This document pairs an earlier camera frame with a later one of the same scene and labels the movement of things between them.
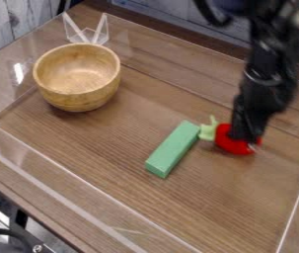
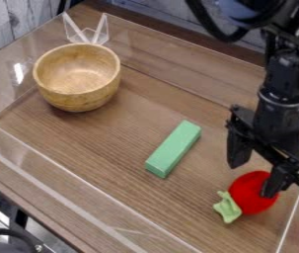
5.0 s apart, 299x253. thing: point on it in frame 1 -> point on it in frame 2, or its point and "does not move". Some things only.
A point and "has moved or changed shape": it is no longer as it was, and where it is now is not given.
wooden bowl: (77, 76) does not move
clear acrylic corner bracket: (86, 35) does not move
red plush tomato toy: (232, 145) has moved or changed shape
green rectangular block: (170, 151) does not move
